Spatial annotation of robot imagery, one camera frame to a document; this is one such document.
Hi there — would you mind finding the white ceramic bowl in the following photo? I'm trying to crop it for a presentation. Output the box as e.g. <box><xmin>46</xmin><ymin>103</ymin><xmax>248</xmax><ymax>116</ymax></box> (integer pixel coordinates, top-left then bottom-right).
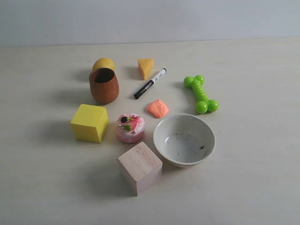
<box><xmin>153</xmin><ymin>113</ymin><xmax>216</xmax><ymax>168</ymax></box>

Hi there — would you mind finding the green bone dog toy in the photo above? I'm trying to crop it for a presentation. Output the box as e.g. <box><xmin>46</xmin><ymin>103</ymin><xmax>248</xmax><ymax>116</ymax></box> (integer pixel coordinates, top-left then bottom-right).
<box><xmin>184</xmin><ymin>75</ymin><xmax>219</xmax><ymax>114</ymax></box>

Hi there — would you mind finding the pink toy cake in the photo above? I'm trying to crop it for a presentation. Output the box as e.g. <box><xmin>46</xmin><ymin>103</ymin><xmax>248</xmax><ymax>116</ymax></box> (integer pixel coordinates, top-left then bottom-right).
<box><xmin>115</xmin><ymin>113</ymin><xmax>145</xmax><ymax>143</ymax></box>

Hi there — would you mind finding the light wooden cube block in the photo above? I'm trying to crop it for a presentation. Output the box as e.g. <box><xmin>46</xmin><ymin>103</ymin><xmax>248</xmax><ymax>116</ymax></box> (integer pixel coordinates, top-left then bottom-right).
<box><xmin>118</xmin><ymin>142</ymin><xmax>163</xmax><ymax>196</ymax></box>

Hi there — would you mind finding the yellow lemon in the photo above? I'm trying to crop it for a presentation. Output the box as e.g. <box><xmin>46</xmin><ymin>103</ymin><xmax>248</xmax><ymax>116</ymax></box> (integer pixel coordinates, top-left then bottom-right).
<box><xmin>92</xmin><ymin>58</ymin><xmax>115</xmax><ymax>71</ymax></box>

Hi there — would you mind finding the yellow cheese wedge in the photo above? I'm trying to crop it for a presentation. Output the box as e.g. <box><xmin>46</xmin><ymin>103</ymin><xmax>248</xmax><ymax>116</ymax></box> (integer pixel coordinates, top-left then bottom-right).
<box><xmin>137</xmin><ymin>59</ymin><xmax>154</xmax><ymax>80</ymax></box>

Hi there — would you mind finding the brown wooden cup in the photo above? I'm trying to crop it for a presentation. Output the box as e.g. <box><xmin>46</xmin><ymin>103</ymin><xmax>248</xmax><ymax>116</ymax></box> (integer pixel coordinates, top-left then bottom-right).
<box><xmin>89</xmin><ymin>67</ymin><xmax>120</xmax><ymax>105</ymax></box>

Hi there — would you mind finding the orange soft clay lump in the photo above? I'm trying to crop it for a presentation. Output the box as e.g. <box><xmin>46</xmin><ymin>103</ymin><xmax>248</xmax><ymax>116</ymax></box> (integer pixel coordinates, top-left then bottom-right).
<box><xmin>147</xmin><ymin>99</ymin><xmax>169</xmax><ymax>118</ymax></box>

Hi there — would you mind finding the black white marker pen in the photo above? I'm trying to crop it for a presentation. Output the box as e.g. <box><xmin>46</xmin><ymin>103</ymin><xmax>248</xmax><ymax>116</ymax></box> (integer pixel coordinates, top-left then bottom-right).
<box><xmin>134</xmin><ymin>68</ymin><xmax>167</xmax><ymax>99</ymax></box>

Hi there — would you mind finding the yellow cube block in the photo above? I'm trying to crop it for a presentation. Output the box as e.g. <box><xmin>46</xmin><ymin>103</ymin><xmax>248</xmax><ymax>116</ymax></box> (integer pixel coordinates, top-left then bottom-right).
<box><xmin>70</xmin><ymin>104</ymin><xmax>110</xmax><ymax>143</ymax></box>

